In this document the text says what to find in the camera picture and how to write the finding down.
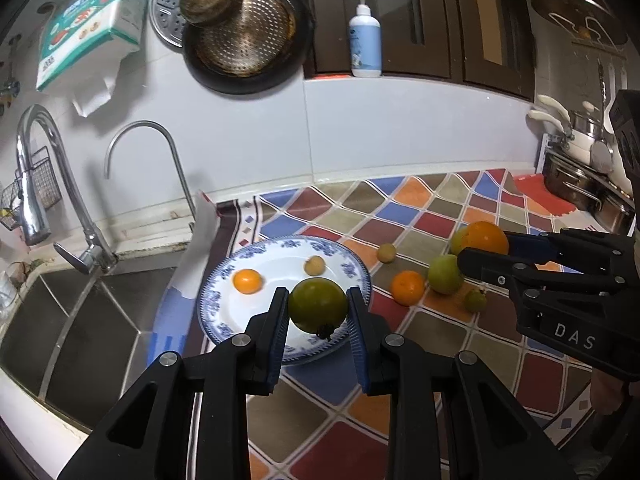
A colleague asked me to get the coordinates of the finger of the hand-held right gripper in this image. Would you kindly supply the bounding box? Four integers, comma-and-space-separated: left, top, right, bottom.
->
502, 227, 638, 277
457, 247, 615, 302

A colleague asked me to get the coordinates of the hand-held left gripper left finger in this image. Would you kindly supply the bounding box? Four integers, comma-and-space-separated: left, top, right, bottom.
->
56, 287, 292, 480

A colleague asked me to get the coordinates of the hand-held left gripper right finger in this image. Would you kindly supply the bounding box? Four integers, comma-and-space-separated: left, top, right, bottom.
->
345, 287, 583, 480

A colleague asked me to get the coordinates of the orange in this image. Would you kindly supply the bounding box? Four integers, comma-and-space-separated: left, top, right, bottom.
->
233, 269, 264, 295
460, 220, 510, 257

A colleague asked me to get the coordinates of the green apple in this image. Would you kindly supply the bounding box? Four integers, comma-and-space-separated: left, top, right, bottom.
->
426, 255, 464, 295

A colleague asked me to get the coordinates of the blue and white plate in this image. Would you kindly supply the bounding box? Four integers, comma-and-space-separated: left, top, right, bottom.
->
197, 235, 372, 366

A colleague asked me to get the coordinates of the tangerine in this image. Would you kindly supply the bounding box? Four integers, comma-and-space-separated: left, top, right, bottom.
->
390, 270, 426, 306

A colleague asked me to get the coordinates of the person's right hand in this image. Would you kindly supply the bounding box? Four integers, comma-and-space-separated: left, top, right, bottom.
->
590, 367, 632, 416

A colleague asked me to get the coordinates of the stainless steel pot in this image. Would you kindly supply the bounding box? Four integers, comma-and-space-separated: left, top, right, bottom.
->
542, 150, 636, 233

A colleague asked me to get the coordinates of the colourful checked mat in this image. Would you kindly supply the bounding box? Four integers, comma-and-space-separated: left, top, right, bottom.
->
147, 167, 601, 480

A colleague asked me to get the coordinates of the metal spatula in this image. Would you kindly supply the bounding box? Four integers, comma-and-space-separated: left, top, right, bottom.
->
594, 59, 617, 171

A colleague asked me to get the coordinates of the stainless steel sink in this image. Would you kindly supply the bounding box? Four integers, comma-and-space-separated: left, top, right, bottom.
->
0, 260, 193, 433

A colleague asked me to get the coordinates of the metal pot lid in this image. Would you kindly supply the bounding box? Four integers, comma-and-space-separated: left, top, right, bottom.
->
530, 0, 628, 48

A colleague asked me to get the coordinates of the thin gooseneck faucet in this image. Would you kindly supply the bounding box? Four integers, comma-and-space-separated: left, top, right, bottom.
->
104, 120, 198, 233

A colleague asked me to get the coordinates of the white pump bottle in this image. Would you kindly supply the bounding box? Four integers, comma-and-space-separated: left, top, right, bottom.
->
347, 0, 383, 79

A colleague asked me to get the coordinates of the chrome kitchen faucet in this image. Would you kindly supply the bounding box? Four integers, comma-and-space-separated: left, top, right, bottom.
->
15, 104, 118, 276

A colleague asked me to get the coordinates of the black frying pan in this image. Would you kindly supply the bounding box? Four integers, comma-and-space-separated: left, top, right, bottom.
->
181, 0, 315, 95

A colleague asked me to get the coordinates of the perforated metal steamer plate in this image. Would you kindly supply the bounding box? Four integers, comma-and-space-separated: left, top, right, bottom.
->
149, 0, 307, 50

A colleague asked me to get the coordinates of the green paper towel pack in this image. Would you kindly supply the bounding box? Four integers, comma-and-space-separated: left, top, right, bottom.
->
35, 0, 151, 118

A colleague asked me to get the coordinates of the dark wooden window frame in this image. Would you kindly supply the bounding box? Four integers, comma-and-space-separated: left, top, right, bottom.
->
302, 0, 536, 102

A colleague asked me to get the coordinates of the black wire basket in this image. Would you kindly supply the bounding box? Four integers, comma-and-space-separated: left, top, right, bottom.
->
0, 146, 63, 231

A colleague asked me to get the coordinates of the yellow wall hook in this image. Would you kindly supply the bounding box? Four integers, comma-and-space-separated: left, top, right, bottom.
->
0, 67, 23, 116

